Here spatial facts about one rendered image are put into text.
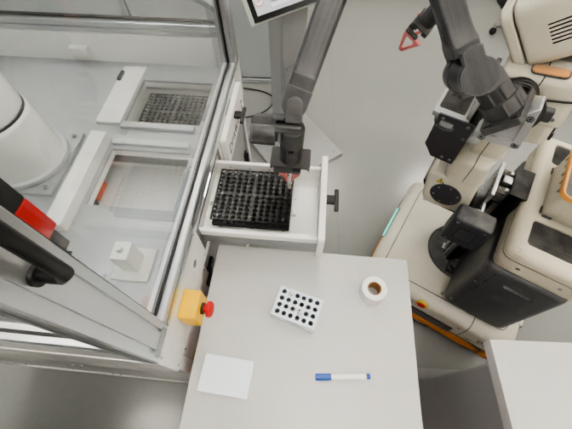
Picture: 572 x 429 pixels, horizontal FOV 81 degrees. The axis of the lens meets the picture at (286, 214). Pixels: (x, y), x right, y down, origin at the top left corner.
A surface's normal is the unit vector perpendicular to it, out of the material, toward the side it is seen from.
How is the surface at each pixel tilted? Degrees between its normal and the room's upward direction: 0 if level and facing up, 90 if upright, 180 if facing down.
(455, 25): 56
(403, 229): 0
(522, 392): 0
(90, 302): 90
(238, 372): 0
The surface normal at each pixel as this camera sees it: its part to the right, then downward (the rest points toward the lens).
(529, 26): -0.54, 0.73
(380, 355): -0.01, -0.51
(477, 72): -0.06, 0.45
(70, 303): 1.00, 0.07
